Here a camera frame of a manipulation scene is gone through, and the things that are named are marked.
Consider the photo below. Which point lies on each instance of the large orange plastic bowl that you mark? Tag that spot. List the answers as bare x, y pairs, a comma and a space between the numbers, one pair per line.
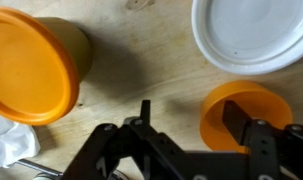
27, 66

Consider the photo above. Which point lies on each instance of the knotted white cloth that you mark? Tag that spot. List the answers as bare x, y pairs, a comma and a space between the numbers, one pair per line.
11, 143

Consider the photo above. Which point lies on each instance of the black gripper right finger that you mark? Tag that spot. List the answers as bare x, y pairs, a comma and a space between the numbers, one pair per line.
271, 150

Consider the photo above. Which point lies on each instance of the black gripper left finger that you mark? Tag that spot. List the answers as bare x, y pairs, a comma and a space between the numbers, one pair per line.
101, 150

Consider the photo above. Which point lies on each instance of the small orange bowl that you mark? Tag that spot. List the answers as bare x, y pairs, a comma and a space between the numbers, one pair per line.
272, 106

